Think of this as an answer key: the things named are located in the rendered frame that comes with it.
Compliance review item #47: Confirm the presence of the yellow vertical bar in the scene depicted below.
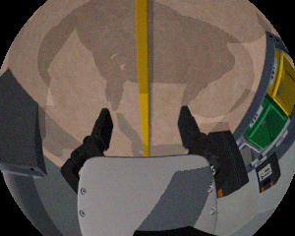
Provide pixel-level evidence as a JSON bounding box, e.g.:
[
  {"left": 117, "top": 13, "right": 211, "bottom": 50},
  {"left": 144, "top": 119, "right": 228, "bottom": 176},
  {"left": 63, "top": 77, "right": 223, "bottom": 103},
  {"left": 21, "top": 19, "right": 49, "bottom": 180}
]
[{"left": 136, "top": 0, "right": 148, "bottom": 156}]

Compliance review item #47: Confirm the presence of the green bin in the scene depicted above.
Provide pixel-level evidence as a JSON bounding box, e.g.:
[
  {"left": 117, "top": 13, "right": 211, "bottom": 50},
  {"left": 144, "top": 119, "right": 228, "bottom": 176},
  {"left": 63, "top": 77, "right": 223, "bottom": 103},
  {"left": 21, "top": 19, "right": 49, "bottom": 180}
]
[{"left": 245, "top": 95, "right": 288, "bottom": 149}]

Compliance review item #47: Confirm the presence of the dark blue metal shelf rack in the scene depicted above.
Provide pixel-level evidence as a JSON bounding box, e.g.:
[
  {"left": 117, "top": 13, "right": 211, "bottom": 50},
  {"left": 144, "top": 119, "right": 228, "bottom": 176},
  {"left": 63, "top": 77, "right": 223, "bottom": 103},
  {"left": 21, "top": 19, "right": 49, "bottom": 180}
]
[{"left": 233, "top": 31, "right": 295, "bottom": 173}]

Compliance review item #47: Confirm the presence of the yellow open bin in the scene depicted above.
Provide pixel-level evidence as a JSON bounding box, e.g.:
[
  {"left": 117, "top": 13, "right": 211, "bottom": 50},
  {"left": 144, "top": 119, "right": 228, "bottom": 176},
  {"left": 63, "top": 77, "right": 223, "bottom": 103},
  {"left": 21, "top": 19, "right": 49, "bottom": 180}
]
[{"left": 267, "top": 48, "right": 295, "bottom": 115}]

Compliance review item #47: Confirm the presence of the black case with orange latches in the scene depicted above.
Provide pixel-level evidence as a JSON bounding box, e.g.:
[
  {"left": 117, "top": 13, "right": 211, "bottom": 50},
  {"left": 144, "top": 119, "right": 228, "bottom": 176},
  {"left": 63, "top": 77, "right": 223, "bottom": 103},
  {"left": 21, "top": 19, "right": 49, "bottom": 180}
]
[{"left": 255, "top": 151, "right": 281, "bottom": 193}]

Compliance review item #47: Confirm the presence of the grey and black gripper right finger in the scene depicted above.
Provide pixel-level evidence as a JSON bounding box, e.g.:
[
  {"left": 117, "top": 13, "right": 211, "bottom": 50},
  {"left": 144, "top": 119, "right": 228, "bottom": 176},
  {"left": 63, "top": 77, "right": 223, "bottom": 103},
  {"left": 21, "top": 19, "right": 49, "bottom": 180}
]
[{"left": 177, "top": 106, "right": 234, "bottom": 192}]

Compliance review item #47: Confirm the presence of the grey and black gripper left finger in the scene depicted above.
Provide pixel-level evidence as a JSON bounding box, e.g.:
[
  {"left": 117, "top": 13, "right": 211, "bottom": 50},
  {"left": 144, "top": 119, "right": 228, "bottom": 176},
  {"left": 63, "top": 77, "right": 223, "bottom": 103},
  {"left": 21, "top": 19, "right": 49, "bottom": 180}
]
[{"left": 60, "top": 108, "right": 113, "bottom": 194}]

